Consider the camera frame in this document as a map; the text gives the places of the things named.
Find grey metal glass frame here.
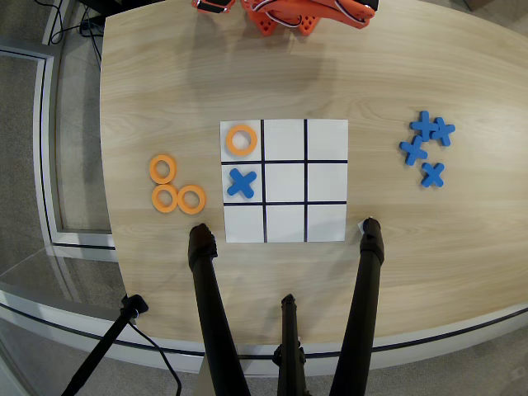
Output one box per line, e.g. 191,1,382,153
0,44,117,250

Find black stand cable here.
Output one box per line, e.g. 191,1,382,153
126,318,183,396

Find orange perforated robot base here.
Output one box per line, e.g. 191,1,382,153
246,6,320,38

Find orange foam ring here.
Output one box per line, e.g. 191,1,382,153
177,184,207,215
148,154,177,186
151,183,179,214
224,124,259,158

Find slim black stand pole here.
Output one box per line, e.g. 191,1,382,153
60,294,149,396

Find thick black tripod leg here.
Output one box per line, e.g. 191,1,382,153
328,217,385,396
187,223,252,396

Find blue foam cross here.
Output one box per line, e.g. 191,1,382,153
226,167,258,198
431,116,456,147
398,135,429,167
420,162,446,189
408,110,438,141

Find white tic-tac-toe grid paper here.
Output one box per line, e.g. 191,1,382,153
219,118,350,244

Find black floor cables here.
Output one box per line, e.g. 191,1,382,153
47,0,105,72

